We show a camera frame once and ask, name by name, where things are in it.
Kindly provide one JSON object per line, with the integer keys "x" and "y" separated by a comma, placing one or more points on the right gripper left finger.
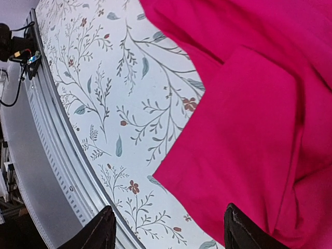
{"x": 100, "y": 232}

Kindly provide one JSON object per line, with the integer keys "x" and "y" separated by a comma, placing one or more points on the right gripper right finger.
{"x": 240, "y": 232}

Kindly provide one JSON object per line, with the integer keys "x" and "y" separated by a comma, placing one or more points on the red t-shirt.
{"x": 260, "y": 137}

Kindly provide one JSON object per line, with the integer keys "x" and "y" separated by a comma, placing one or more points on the floral tablecloth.
{"x": 128, "y": 92}

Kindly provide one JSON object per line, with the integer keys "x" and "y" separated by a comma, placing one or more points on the front aluminium rail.
{"x": 59, "y": 187}

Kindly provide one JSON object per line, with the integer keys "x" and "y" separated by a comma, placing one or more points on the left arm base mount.
{"x": 21, "y": 46}

